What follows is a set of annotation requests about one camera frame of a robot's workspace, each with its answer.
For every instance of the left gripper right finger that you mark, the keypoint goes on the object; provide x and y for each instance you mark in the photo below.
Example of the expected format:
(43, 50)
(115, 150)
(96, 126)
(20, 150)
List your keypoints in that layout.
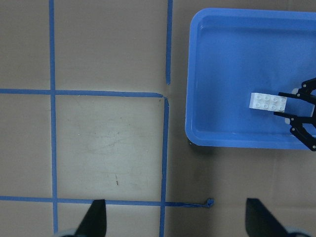
(260, 222)

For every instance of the blue plastic tray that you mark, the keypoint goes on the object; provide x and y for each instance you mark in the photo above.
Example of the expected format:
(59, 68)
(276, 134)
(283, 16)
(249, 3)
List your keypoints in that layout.
(236, 52)

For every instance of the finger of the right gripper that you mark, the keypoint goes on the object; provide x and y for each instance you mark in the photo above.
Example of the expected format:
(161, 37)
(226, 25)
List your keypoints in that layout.
(297, 129)
(304, 93)

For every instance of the white block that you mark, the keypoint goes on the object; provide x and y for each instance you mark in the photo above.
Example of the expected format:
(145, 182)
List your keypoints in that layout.
(259, 101)
(276, 103)

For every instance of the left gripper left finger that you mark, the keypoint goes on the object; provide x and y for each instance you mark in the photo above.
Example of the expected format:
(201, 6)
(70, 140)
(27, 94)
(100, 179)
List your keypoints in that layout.
(94, 223)

